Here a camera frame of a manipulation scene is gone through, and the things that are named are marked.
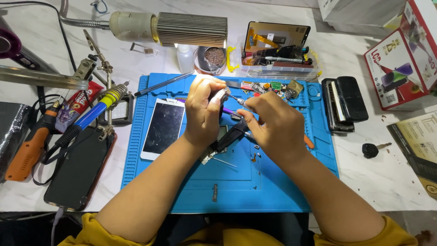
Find clear plastic box of tools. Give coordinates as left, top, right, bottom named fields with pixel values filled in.
left=236, top=44, right=322, bottom=81

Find blue yellow soldering iron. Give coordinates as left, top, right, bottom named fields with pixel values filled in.
left=41, top=82, right=130, bottom=165

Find red snack packet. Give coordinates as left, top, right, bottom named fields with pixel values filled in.
left=54, top=81, right=105, bottom=134

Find black gold printed box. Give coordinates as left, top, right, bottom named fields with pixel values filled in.
left=386, top=111, right=437, bottom=201

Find white cardboard box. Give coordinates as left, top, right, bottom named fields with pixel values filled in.
left=317, top=0, right=407, bottom=37

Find white plastic bottle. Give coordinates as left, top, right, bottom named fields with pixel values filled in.
left=176, top=44, right=195, bottom=74

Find small clear plastic piece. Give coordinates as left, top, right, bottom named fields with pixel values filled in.
left=129, top=42, right=160, bottom=57

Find blue silicone repair mat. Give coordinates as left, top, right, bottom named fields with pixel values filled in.
left=121, top=72, right=340, bottom=214

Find orange black electric tool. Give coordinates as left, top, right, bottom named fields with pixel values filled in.
left=4, top=100, right=63, bottom=182

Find person's left hand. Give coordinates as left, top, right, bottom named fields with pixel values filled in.
left=184, top=75, right=228, bottom=148

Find white smartphone with cracked screen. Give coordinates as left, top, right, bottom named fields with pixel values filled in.
left=140, top=98, right=186, bottom=161

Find phone display panel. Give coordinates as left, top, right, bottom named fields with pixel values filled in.
left=244, top=21, right=311, bottom=59

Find black wrapped box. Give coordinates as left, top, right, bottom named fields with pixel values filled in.
left=0, top=101, right=32, bottom=182

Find pile of small electronic parts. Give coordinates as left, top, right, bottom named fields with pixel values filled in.
left=240, top=79, right=305, bottom=104

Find blue cord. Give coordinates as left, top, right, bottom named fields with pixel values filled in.
left=90, top=0, right=109, bottom=15

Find yellow plastic handle tool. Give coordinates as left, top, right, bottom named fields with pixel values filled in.
left=226, top=46, right=240, bottom=73

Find purple black hot air gun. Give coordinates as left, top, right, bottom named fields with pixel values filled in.
left=0, top=15, right=59, bottom=74

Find tin of brass cleaning wool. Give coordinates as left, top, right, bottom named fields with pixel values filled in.
left=194, top=46, right=228, bottom=76

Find purple toothbrush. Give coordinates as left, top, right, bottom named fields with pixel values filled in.
left=176, top=98, right=242, bottom=120

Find person's right hand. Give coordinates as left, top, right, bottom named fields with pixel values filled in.
left=237, top=90, right=310, bottom=167

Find small silver metal phone part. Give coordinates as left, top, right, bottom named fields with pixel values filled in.
left=216, top=87, right=231, bottom=107

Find black smartphone in red case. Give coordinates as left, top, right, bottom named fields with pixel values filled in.
left=43, top=126, right=118, bottom=212

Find red white carton box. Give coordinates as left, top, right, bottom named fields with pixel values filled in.
left=363, top=0, right=437, bottom=111

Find silver precision screwdriver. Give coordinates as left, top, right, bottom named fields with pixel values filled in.
left=227, top=94, right=254, bottom=110

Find black car key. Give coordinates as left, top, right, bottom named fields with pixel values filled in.
left=361, top=142, right=393, bottom=159

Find thin metal tweezers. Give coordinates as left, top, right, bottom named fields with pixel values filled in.
left=205, top=153, right=238, bottom=169

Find metal helping hands stand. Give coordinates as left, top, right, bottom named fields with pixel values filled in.
left=73, top=29, right=135, bottom=141

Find clear plastic bar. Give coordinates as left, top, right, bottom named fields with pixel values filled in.
left=0, top=64, right=89, bottom=91

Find long metal spudger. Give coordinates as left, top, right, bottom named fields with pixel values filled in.
left=134, top=71, right=195, bottom=97

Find grey charging cable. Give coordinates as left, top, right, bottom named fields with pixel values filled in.
left=51, top=206, right=66, bottom=246

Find gooseneck desk lamp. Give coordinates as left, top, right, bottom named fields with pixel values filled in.
left=58, top=0, right=229, bottom=49

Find person's yellow shirt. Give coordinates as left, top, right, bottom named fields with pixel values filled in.
left=57, top=213, right=419, bottom=246

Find stack of black phones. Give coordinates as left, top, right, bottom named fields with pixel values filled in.
left=321, top=76, right=369, bottom=134

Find dismantled black phone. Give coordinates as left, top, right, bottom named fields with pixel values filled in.
left=210, top=118, right=250, bottom=153

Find black power cable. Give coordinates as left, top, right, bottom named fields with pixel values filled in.
left=0, top=1, right=78, bottom=73

